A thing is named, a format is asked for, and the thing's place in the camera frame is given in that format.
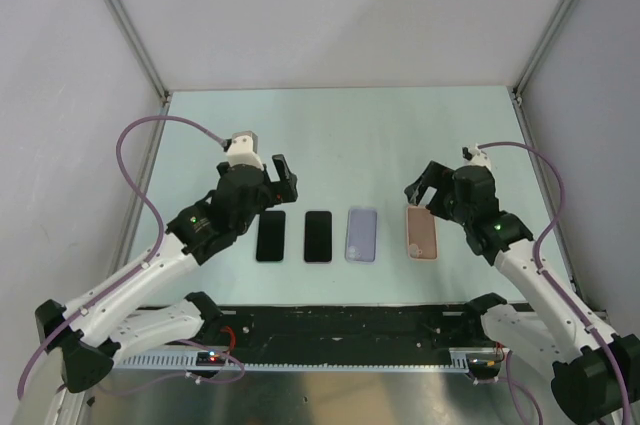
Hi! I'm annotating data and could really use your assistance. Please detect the pink phone case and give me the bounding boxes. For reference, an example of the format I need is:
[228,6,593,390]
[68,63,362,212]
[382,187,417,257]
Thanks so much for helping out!
[406,206,438,261]

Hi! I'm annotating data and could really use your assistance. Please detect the black phone purple frame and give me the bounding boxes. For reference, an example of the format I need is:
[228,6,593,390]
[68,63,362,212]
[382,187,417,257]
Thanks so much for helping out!
[303,211,333,263]

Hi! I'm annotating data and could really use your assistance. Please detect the lilac phone case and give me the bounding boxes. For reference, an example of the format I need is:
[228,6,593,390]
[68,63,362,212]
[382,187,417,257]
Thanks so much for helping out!
[345,207,378,263]

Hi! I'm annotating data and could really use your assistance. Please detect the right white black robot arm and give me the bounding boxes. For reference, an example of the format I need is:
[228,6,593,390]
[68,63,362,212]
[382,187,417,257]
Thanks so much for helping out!
[404,159,639,424]

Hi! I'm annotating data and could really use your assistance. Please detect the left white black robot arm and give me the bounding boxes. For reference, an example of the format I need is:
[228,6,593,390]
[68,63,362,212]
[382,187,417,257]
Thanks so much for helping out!
[35,153,298,393]

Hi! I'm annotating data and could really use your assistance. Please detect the right small circuit board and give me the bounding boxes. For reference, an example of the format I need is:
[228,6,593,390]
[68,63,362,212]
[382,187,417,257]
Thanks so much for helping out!
[467,355,502,380]

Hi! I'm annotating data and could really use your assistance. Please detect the small circuit board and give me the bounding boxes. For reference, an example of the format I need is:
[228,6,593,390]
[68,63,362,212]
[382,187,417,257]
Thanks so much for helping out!
[467,355,502,380]
[196,351,226,367]

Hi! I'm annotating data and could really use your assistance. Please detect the left small circuit board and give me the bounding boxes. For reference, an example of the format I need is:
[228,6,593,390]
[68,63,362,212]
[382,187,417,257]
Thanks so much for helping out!
[196,351,226,367]

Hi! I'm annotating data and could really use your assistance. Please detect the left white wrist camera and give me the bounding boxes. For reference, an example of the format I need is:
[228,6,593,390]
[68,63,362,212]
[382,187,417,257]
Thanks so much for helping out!
[225,131,264,171]

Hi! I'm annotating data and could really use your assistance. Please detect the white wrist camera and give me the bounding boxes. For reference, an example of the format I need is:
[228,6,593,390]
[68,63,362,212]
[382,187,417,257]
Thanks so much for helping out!
[225,131,264,171]
[462,144,492,171]

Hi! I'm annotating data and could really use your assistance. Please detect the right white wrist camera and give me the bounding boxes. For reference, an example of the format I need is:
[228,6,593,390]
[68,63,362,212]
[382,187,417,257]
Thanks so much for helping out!
[462,144,492,171]

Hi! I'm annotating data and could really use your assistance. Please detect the black phone teal frame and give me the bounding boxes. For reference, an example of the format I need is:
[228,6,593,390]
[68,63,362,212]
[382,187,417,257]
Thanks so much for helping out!
[256,211,286,263]

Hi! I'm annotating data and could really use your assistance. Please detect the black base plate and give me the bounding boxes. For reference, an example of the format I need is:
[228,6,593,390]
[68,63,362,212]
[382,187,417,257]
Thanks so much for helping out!
[134,303,506,354]

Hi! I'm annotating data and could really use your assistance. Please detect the right aluminium frame post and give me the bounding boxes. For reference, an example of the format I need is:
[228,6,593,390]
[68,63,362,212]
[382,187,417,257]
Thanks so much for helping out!
[511,0,579,105]

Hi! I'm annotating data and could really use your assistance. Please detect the aluminium frame post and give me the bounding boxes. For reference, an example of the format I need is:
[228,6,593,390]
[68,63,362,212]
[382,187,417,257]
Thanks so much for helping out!
[103,0,171,107]
[511,0,579,105]

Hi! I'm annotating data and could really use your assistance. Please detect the grey slotted cable duct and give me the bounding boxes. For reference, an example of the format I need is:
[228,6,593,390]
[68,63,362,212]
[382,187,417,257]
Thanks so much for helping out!
[117,349,474,372]

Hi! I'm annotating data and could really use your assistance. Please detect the left aluminium frame post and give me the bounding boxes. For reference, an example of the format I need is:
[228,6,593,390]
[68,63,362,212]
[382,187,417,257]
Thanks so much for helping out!
[103,0,171,107]

